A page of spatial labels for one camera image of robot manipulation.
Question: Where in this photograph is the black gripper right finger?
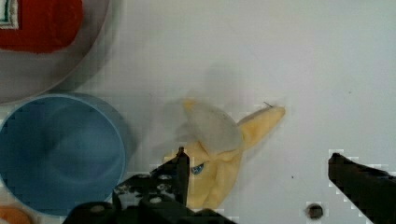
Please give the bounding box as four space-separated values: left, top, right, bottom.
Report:
328 153 396 224

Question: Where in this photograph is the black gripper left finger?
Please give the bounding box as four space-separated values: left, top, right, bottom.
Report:
63 147 236 224

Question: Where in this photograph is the yellow plush peeled banana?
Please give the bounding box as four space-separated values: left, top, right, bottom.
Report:
182 99 286 209

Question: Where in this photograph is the blue bowl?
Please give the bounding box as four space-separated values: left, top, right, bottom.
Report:
1 93 129 217

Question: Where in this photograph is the orange slice toy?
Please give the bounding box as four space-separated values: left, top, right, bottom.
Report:
0 206 33 224

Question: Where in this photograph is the grey round plate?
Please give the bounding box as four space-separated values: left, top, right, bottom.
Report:
0 0 114 105

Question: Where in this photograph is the red plush ketchup bottle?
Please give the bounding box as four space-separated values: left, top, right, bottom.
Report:
0 0 83 53

